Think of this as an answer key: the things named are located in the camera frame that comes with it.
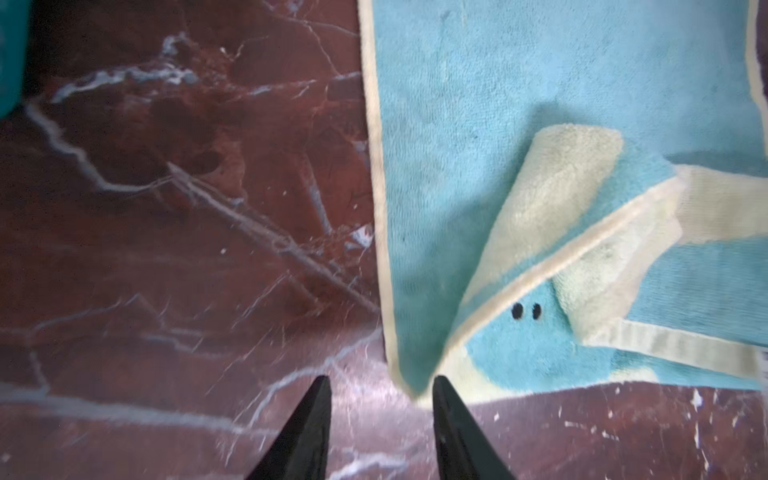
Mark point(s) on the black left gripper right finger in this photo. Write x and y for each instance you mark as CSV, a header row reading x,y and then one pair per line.
x,y
462,449

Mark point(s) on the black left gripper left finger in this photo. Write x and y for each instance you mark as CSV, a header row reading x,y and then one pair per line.
x,y
300,451

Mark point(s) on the light green cloth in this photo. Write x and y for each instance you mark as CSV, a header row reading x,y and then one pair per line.
x,y
569,193

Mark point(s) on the teal plastic basket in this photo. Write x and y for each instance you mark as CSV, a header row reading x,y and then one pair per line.
x,y
15,18

